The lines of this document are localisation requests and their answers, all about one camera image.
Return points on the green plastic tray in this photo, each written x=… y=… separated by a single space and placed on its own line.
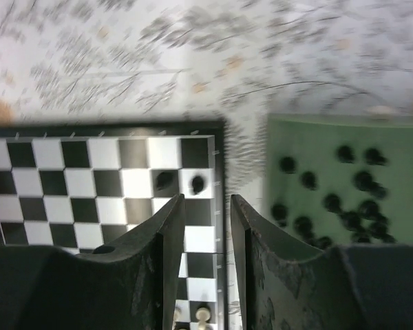
x=340 y=179

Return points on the black white chessboard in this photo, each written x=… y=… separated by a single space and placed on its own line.
x=80 y=186

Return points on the white chess piece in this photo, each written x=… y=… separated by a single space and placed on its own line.
x=203 y=315

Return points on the floral patterned tablecloth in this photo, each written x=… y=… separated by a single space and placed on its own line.
x=103 y=60

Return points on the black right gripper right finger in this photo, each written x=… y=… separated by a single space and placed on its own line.
x=284 y=283

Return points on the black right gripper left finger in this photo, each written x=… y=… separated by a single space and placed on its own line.
x=128 y=283

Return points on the black pawn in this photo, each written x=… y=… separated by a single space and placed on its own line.
x=198 y=184
x=163 y=180

